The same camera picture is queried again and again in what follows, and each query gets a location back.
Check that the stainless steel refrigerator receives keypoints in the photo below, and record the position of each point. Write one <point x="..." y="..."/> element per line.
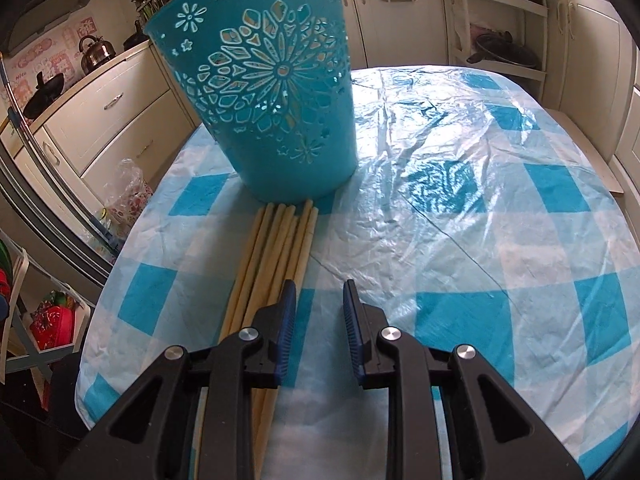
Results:
<point x="30" y="200"/>

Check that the blue white checkered tablecloth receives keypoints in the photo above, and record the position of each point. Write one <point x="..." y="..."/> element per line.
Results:
<point x="475" y="260"/>

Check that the black wok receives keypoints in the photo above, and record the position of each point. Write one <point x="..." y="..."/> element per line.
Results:
<point x="45" y="97"/>

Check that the white shelf rack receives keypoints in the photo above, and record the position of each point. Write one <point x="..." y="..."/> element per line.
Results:
<point x="505" y="10"/>

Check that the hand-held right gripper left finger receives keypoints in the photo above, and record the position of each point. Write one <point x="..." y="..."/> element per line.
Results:
<point x="287" y="330"/>

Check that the pink patterned wall sticker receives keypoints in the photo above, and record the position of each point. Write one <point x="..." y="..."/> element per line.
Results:
<point x="55" y="55"/>

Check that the floral plastic bag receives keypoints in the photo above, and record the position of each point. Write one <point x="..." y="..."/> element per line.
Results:
<point x="127" y="200"/>

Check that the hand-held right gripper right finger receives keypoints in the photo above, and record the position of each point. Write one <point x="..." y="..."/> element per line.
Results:
<point x="350" y="330"/>

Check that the cream drawer cabinet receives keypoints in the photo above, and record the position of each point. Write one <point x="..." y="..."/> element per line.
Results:
<point x="100" y="110"/>

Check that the teal perforated plastic basket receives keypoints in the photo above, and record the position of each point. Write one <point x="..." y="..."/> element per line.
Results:
<point x="280" y="150"/>

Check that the red container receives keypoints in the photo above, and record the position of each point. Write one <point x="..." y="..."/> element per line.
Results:
<point x="52" y="322"/>

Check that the range hood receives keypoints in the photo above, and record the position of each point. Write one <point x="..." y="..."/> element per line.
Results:
<point x="40" y="10"/>

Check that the dark lidded pan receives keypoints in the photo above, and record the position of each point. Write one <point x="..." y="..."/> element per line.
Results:
<point x="505" y="52"/>

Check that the steel kettle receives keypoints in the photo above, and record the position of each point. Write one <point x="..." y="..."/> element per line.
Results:
<point x="97" y="55"/>

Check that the cream door cabinets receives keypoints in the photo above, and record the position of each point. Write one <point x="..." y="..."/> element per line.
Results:
<point x="590" y="50"/>

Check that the bundle of wooden chopsticks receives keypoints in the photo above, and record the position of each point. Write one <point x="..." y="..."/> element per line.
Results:
<point x="260" y="260"/>

